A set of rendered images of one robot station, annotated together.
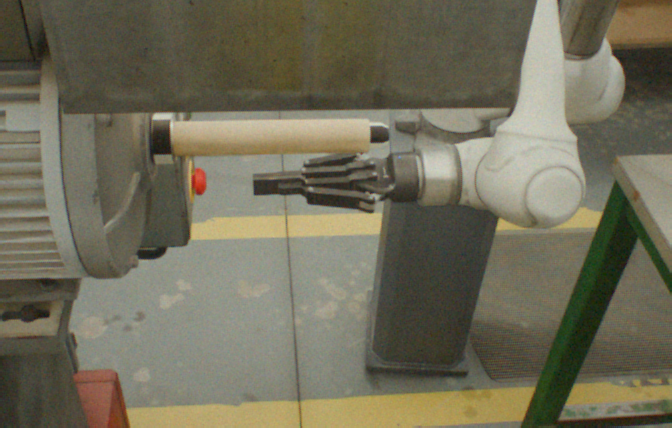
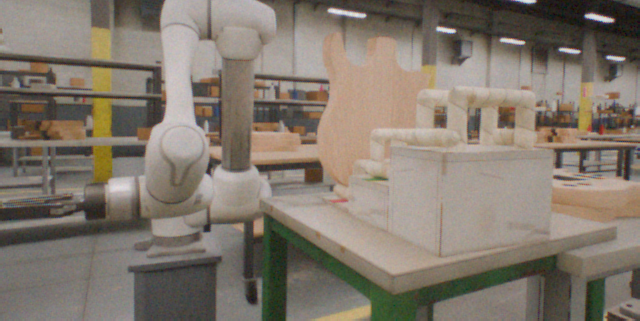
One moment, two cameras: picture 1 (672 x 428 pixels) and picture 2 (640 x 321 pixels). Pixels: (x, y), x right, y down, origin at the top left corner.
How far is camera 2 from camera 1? 58 cm
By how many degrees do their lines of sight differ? 42
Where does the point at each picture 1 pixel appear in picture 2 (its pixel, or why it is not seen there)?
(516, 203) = (156, 154)
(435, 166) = (118, 183)
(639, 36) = not seen: hidden behind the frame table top
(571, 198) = (194, 144)
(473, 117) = (184, 224)
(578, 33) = (233, 154)
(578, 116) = (248, 210)
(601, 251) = (267, 265)
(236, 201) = not seen: outside the picture
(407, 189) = (95, 201)
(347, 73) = not seen: outside the picture
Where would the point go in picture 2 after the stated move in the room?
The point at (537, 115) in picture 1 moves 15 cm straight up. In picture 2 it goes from (173, 116) to (173, 39)
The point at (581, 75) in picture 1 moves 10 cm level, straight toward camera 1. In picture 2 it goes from (241, 180) to (235, 185)
